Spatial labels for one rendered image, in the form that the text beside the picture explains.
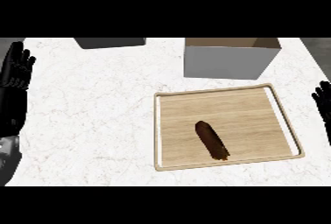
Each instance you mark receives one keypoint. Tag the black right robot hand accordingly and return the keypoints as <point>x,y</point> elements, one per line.
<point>324,102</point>

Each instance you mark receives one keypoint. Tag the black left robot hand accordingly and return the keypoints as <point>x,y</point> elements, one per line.
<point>12,84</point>

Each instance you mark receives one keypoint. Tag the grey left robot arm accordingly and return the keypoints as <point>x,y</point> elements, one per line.
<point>6,157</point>

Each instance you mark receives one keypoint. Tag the pale wooden tray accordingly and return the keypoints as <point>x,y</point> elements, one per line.
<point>228,127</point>

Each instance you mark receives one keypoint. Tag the grey cardboard box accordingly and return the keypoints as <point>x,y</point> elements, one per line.
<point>229,57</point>

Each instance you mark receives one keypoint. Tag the dark grey block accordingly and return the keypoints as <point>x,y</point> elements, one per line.
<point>110,42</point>

